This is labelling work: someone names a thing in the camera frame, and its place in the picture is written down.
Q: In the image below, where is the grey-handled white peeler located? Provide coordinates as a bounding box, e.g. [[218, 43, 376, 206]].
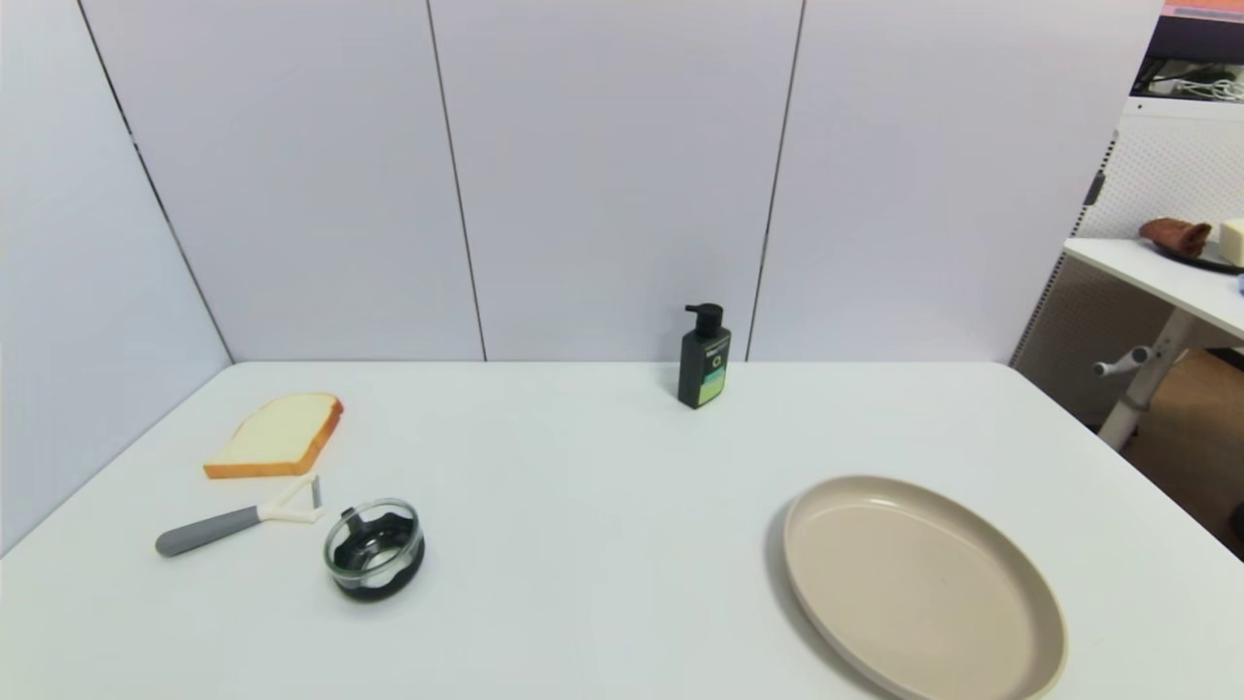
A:
[[155, 473, 326, 558]]

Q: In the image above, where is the black pump bottle green label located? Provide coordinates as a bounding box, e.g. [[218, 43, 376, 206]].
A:
[[677, 303, 733, 410]]

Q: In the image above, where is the round glass lid black base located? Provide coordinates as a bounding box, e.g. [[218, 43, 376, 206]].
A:
[[323, 498, 427, 603]]

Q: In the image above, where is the white bread slice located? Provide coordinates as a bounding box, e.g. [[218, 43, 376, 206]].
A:
[[202, 392, 345, 479]]

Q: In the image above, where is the beige round plate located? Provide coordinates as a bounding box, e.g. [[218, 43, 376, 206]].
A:
[[783, 474, 1068, 700]]

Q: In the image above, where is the white desk leg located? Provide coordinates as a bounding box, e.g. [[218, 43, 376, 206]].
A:
[[1098, 309, 1196, 451]]

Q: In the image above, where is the white side desk top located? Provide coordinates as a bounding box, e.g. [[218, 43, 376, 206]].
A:
[[1062, 236, 1244, 341]]

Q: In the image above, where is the white pegboard panel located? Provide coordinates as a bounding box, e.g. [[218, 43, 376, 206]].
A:
[[1011, 95, 1244, 429]]

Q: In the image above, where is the black small plate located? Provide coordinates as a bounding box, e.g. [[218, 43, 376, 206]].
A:
[[1153, 240, 1244, 275]]

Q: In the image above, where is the grey desk crank handle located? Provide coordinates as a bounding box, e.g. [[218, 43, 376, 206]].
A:
[[1091, 347, 1154, 378]]

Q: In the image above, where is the white cable bundle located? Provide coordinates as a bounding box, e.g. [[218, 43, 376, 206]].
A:
[[1150, 75, 1244, 104]]

